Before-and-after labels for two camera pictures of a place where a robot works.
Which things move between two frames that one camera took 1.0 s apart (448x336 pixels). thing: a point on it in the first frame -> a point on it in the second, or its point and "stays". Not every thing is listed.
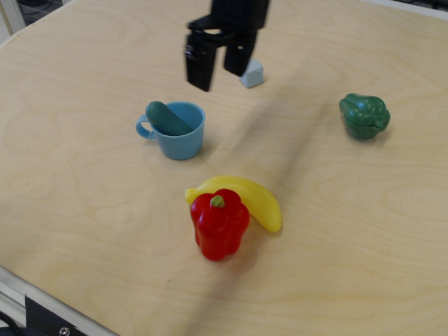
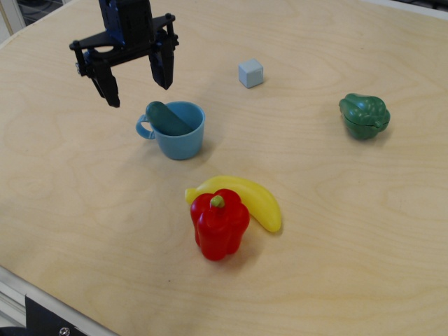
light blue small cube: (253, 75) stays
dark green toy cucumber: (165, 120) stays
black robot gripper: (240, 18) -> (131, 31)
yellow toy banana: (254, 196) stays
